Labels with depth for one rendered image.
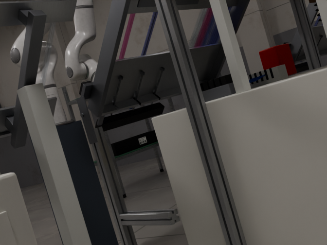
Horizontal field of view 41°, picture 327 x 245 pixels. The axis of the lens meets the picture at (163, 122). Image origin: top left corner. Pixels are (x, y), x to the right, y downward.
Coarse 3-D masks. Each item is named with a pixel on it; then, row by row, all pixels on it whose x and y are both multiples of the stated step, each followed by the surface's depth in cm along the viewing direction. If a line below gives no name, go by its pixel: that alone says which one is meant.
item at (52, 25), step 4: (52, 24) 133; (52, 28) 134; (52, 32) 134; (48, 36) 136; (52, 36) 136; (48, 40) 136; (52, 40) 136; (48, 44) 137; (48, 48) 137; (48, 52) 138; (44, 56) 140; (48, 56) 140; (44, 60) 140; (48, 60) 140; (44, 64) 141; (48, 64) 142; (44, 68) 141; (44, 72) 143; (44, 76) 144; (40, 80) 145; (44, 80) 145; (44, 84) 146
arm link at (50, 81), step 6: (42, 42) 208; (42, 48) 204; (54, 48) 211; (42, 54) 204; (54, 54) 210; (42, 60) 205; (54, 60) 209; (42, 66) 209; (48, 66) 207; (54, 66) 208; (48, 72) 204; (36, 78) 202; (48, 78) 203; (48, 84) 203; (54, 84) 206
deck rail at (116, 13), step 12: (120, 0) 134; (120, 12) 136; (108, 24) 141; (120, 24) 137; (108, 36) 142; (120, 36) 140; (108, 48) 144; (108, 60) 145; (96, 72) 151; (108, 72) 147; (96, 84) 153; (108, 84) 150; (96, 96) 154; (96, 108) 156
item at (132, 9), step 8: (136, 0) 142; (144, 0) 138; (152, 0) 141; (176, 0) 149; (184, 0) 153; (192, 0) 156; (200, 0) 165; (208, 0) 169; (232, 0) 180; (136, 8) 144; (144, 8) 146; (152, 8) 149; (184, 8) 161; (192, 8) 165; (200, 8) 168
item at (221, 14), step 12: (216, 0) 111; (324, 0) 92; (216, 12) 112; (228, 12) 112; (324, 12) 92; (216, 24) 113; (228, 24) 111; (324, 24) 93; (228, 36) 111; (228, 48) 112; (228, 60) 113; (240, 60) 112; (240, 72) 111; (240, 84) 112
